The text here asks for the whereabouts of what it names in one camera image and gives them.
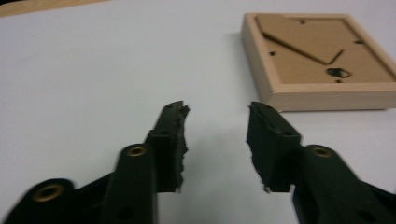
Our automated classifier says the wooden picture frame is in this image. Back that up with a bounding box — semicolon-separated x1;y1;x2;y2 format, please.
241;12;396;112

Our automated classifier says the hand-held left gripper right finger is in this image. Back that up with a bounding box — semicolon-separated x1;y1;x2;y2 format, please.
247;101;303;193

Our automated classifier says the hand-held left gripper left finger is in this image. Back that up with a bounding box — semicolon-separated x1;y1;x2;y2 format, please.
145;100;191;193

